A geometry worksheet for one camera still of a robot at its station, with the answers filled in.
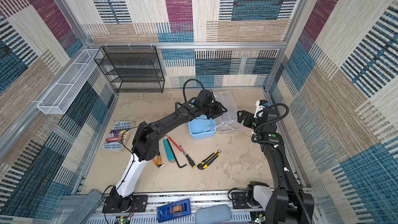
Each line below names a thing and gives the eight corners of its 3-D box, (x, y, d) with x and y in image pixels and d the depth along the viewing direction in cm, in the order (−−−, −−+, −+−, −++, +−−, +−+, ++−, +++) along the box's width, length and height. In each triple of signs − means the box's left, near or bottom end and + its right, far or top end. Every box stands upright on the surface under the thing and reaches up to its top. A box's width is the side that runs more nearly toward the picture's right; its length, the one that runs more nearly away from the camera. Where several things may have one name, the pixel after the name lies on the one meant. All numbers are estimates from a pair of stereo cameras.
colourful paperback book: (104, 151, 92) (101, 149, 90) (115, 123, 104) (113, 121, 102) (122, 151, 92) (120, 149, 90) (131, 123, 104) (130, 121, 102)
